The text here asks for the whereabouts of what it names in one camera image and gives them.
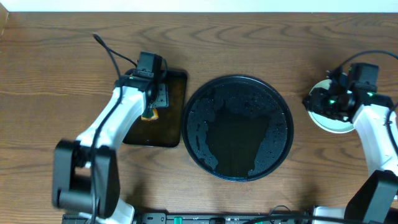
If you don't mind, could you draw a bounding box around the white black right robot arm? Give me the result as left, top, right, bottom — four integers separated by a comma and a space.
303, 75, 397, 223

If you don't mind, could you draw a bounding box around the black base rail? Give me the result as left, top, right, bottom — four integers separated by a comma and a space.
62, 205, 349, 224

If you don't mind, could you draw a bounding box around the light blue plate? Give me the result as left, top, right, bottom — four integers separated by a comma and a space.
308, 80, 354, 134

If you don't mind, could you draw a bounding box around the dark rectangular water tray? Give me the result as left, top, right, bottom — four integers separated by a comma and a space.
123, 70, 188, 147

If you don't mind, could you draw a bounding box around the round black tray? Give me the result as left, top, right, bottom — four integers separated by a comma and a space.
182, 75, 294, 182

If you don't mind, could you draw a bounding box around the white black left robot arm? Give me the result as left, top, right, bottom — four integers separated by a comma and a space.
52, 75, 169, 223

